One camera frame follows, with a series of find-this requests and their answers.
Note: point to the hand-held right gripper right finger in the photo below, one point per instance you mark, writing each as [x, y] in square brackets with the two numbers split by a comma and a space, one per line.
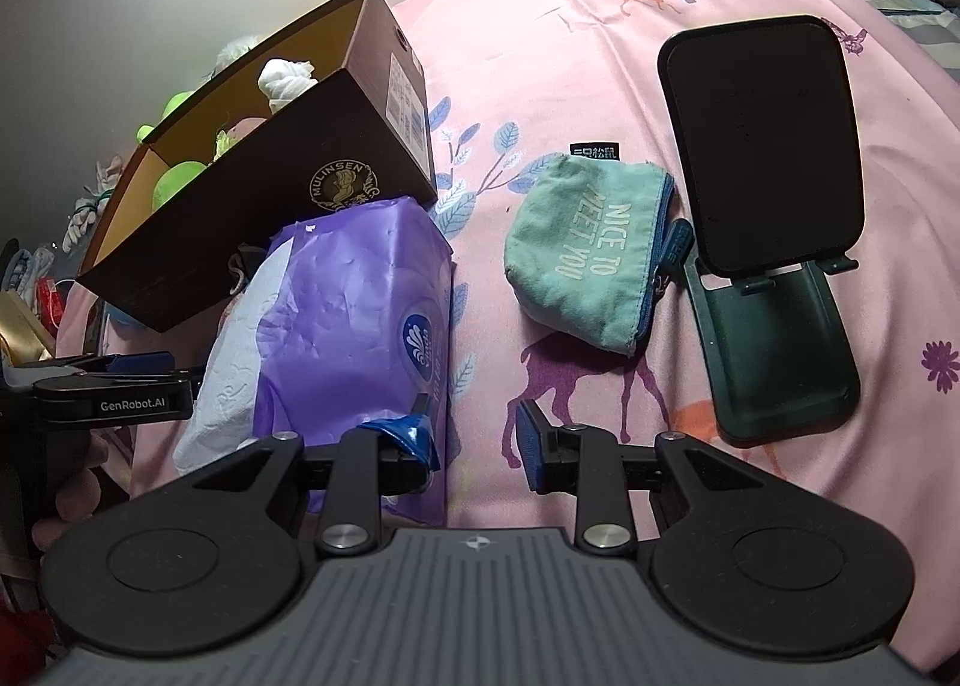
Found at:
[529, 450]

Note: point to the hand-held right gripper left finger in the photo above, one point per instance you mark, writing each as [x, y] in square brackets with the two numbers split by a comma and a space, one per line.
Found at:
[401, 439]

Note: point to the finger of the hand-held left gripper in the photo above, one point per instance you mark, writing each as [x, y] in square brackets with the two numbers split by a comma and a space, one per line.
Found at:
[139, 361]
[120, 382]

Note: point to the brown cardboard box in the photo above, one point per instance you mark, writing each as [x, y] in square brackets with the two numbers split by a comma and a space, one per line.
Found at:
[225, 244]

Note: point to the purple tissue pack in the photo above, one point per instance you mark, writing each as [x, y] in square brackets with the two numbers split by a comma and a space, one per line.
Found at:
[337, 296]

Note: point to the green plush toy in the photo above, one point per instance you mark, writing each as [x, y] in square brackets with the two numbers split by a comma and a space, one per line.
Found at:
[180, 180]

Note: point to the neon green yarn bundle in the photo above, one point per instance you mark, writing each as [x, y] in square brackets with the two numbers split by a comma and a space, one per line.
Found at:
[223, 146]

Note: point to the person's left hand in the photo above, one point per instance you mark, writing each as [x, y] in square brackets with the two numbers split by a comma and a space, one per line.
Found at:
[75, 495]

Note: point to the red object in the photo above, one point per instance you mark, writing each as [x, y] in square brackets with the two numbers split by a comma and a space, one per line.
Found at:
[52, 304]

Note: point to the gold box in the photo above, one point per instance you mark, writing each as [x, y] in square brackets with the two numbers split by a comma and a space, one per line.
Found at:
[22, 334]

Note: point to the blue white cloth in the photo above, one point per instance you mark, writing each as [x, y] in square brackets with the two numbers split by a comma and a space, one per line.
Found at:
[26, 266]

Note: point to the white knotted sock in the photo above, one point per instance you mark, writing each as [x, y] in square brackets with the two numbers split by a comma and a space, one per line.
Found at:
[79, 221]

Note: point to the teal fabric pouch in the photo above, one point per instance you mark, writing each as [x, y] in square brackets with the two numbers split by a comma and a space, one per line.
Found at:
[577, 259]

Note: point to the pink plush toy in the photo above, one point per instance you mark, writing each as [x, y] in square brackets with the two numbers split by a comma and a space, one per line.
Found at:
[246, 127]

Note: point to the yellow-green plush toy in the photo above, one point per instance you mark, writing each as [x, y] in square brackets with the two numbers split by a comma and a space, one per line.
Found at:
[176, 105]

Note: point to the white fluffy toy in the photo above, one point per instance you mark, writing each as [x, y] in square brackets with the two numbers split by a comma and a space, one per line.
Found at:
[236, 49]

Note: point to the pink printed blanket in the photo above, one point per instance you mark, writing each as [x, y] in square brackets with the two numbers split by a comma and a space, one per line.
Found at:
[570, 79]

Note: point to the dark green phone stand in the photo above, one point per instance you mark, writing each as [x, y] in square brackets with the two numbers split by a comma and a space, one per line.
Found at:
[757, 146]

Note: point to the pale patterned cloth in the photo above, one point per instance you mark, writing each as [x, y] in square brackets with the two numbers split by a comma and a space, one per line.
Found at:
[907, 11]

